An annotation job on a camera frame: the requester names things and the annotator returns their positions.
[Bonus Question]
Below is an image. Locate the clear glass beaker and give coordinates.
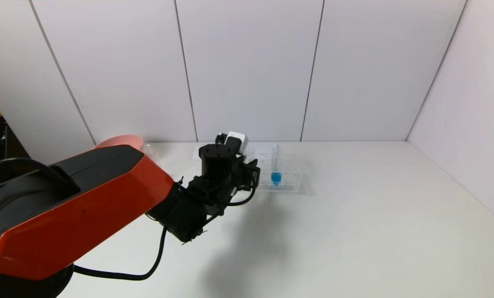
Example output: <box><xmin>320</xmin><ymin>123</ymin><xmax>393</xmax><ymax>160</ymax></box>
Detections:
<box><xmin>140</xmin><ymin>143</ymin><xmax>165</xmax><ymax>169</ymax></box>

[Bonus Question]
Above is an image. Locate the clear acrylic test tube rack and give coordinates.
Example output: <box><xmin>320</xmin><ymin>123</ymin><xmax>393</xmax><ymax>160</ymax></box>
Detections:
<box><xmin>245</xmin><ymin>150</ymin><xmax>302</xmax><ymax>194</ymax></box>

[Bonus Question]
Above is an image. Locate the test tube with blue pigment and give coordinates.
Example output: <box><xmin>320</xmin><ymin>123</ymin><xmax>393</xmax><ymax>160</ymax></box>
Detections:
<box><xmin>271</xmin><ymin>143</ymin><xmax>283</xmax><ymax>187</ymax></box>

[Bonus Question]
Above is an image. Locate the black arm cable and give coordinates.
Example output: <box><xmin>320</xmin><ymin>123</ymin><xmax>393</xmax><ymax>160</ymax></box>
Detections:
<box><xmin>73</xmin><ymin>227</ymin><xmax>167</xmax><ymax>281</ymax></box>

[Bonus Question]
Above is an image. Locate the pink bowl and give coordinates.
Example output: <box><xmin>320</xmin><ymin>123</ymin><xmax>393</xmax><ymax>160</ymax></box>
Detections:
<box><xmin>94</xmin><ymin>134</ymin><xmax>145</xmax><ymax>150</ymax></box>

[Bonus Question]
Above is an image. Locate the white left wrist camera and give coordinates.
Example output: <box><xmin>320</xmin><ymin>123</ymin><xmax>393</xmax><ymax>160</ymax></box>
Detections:
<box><xmin>224</xmin><ymin>131</ymin><xmax>250</xmax><ymax>155</ymax></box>

